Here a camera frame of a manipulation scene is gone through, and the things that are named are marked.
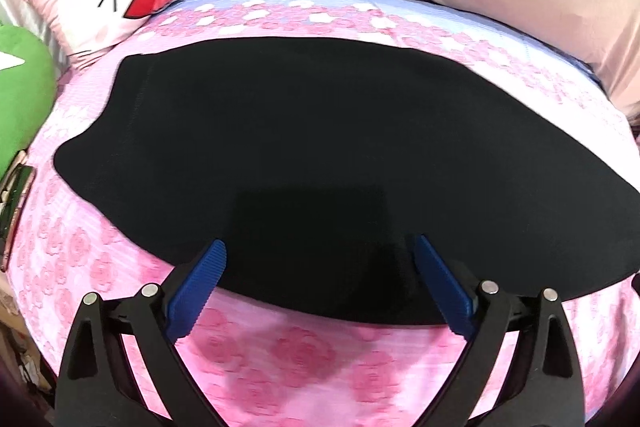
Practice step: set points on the pink floral bedsheet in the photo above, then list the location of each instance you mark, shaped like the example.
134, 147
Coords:
310, 372

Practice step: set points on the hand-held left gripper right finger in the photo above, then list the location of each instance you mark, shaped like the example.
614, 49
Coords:
442, 282

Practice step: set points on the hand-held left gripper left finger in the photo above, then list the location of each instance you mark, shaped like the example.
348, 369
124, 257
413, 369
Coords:
197, 284

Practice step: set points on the black pants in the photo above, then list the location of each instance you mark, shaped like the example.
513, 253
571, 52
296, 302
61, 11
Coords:
325, 167

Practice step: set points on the green plush toy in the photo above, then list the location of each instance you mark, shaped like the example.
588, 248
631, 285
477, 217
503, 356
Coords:
22, 97

